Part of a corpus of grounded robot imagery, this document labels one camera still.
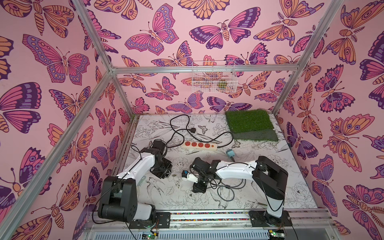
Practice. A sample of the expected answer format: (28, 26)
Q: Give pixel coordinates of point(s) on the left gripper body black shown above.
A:
(162, 168)

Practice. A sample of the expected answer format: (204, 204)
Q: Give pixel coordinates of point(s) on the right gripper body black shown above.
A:
(197, 183)

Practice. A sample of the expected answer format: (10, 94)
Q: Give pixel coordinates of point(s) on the teal USB charger adapter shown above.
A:
(230, 153)

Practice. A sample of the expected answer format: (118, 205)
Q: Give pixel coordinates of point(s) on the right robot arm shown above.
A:
(269, 176)

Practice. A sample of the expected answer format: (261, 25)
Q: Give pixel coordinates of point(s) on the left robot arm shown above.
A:
(119, 198)

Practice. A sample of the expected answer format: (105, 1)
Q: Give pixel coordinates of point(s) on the white red power strip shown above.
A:
(199, 146)

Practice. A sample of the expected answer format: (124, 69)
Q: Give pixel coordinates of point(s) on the green artificial grass mat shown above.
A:
(254, 125)

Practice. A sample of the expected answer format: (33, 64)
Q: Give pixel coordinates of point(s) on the green object in basket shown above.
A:
(222, 85)

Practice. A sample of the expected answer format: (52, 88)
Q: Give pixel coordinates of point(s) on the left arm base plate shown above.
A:
(160, 220)

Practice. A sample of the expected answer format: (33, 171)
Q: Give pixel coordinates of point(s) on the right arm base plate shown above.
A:
(263, 219)

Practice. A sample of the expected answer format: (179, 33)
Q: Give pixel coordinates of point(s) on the white wire basket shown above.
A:
(206, 78)

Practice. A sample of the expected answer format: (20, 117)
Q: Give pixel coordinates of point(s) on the aluminium front rail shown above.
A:
(296, 224)

